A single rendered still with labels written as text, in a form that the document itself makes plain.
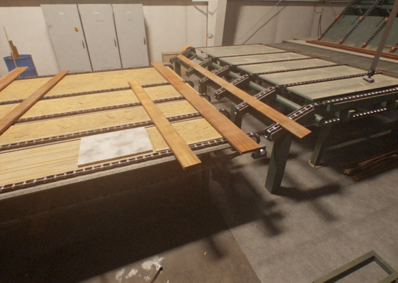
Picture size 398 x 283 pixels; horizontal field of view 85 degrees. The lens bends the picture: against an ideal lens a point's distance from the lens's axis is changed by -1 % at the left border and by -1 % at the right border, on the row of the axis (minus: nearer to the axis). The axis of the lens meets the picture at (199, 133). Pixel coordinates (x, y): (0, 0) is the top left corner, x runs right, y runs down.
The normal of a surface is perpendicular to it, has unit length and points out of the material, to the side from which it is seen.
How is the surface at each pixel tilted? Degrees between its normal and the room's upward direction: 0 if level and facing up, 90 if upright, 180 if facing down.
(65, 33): 90
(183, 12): 87
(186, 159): 0
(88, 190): 0
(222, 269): 0
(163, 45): 90
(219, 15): 99
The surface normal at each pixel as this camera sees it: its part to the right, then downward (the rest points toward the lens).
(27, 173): 0.00, -0.86
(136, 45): 0.37, 0.47
